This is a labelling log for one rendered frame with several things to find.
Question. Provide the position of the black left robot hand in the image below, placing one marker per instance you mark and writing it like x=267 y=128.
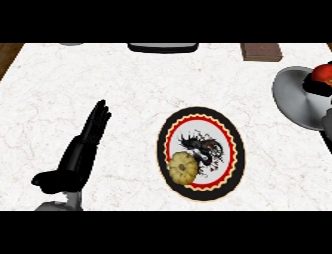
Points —
x=83 y=150

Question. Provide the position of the red tomato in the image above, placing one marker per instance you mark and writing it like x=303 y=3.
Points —
x=328 y=75

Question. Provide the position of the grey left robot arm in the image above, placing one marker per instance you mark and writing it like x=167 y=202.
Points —
x=65 y=203

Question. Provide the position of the grey pan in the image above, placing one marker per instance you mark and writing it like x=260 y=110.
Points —
x=297 y=97

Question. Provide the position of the black red patterned plate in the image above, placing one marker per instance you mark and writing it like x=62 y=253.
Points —
x=200 y=153

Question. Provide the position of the brown block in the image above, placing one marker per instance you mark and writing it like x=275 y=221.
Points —
x=262 y=51

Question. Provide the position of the yellow round squash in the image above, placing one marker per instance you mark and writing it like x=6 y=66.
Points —
x=182 y=167

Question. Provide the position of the small grey object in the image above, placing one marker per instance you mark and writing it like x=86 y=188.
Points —
x=71 y=43

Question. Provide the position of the black grey appliance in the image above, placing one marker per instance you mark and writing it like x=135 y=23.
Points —
x=163 y=47

